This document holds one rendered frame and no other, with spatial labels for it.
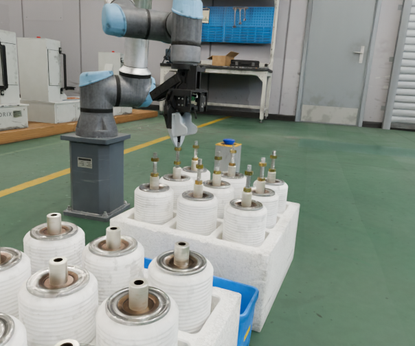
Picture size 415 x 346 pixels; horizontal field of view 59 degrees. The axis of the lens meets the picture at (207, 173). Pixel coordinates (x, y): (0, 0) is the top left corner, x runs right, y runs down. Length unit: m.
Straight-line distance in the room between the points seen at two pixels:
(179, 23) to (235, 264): 0.57
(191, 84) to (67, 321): 0.63
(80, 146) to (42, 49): 2.29
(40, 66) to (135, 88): 2.29
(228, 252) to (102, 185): 0.70
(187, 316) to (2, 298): 0.25
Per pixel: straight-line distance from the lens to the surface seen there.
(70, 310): 0.50
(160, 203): 0.88
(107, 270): 0.58
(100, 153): 1.34
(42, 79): 3.61
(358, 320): 0.97
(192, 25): 0.95
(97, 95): 1.36
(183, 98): 0.94
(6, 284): 0.57
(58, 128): 3.47
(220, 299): 0.61
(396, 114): 6.13
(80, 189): 1.41
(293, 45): 6.10
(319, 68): 6.05
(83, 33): 7.28
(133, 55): 1.38
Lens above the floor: 0.51
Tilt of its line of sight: 14 degrees down
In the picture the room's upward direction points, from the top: 3 degrees clockwise
